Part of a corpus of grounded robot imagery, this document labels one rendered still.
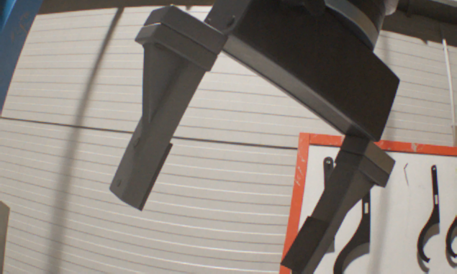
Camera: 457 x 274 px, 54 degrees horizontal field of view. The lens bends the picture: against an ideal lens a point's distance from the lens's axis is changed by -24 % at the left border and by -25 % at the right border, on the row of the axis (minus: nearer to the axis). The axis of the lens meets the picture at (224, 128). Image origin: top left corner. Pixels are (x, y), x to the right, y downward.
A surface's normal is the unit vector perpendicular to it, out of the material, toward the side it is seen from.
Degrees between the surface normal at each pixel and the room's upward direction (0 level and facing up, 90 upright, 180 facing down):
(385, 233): 90
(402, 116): 90
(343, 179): 84
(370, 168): 114
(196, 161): 90
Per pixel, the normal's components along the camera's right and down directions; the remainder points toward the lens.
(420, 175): -0.07, -0.42
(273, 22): 0.45, 0.11
